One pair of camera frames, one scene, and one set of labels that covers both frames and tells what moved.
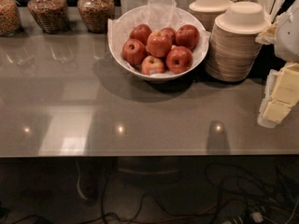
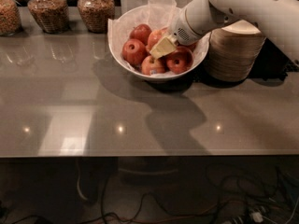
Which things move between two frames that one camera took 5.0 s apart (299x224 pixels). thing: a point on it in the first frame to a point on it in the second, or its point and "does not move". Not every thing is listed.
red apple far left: (134, 50) does not move
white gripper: (288, 37) to (181, 28)
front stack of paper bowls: (233, 50) does not move
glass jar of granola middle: (49, 8) does not move
